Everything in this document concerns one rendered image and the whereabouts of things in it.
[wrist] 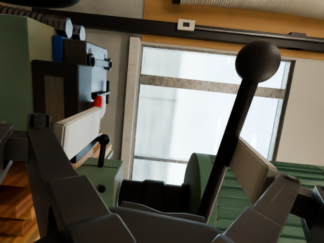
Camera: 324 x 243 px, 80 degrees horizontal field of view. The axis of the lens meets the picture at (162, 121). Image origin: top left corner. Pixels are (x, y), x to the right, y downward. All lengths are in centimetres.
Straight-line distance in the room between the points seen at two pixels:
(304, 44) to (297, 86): 33
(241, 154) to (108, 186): 23
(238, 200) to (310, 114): 183
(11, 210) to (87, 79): 17
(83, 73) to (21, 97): 7
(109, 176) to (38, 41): 21
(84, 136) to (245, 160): 13
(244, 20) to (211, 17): 26
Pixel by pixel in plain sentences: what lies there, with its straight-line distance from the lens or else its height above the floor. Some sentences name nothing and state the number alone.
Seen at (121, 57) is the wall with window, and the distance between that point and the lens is 175.
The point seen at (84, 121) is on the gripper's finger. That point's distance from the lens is 16.
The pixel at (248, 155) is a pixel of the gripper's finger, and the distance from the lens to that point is 17.
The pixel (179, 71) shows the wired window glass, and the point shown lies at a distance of 177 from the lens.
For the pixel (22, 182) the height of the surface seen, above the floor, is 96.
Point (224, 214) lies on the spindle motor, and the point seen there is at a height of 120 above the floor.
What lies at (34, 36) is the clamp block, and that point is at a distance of 26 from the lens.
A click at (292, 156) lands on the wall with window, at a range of 211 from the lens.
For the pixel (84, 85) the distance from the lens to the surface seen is 24.
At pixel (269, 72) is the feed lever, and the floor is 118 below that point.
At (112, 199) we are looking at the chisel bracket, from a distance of 35.
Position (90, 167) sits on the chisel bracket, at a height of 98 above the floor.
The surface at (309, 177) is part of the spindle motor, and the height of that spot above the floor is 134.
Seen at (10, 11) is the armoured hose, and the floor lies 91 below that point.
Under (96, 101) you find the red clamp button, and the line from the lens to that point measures 24.
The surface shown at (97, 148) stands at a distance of 55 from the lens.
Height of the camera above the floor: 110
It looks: level
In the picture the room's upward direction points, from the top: 96 degrees clockwise
